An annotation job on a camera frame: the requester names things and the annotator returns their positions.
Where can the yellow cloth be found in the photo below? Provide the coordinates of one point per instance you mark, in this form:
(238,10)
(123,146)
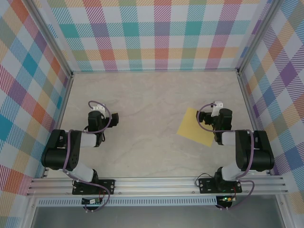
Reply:
(190,128)

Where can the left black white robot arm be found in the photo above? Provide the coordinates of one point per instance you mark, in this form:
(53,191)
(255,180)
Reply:
(59,154)

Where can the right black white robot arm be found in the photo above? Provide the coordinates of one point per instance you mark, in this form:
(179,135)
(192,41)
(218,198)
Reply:
(259,154)

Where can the grey metal panel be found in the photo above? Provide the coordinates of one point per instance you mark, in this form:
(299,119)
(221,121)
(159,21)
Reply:
(154,217)

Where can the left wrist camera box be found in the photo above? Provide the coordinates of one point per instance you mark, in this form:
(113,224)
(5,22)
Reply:
(98,108)

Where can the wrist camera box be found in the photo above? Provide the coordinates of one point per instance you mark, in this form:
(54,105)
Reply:
(217,105)
(98,108)

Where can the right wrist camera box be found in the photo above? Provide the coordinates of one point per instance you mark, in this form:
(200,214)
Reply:
(217,105)

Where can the aluminium side frame rail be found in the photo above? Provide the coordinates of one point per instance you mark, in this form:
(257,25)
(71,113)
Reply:
(60,114)
(251,118)

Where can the aluminium frame bar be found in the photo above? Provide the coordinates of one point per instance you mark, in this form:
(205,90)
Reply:
(154,70)

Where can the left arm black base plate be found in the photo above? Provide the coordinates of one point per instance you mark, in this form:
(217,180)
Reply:
(109,184)

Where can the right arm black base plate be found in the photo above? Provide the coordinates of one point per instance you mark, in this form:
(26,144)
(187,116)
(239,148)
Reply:
(206,188)

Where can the aluminium mounting rail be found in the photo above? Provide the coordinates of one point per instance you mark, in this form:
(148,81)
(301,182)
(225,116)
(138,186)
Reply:
(154,186)

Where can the aluminium frame post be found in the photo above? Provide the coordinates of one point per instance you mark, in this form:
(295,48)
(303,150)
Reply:
(259,35)
(51,40)

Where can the short aluminium frame leg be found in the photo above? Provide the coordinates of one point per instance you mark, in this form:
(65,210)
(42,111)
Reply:
(283,213)
(28,221)

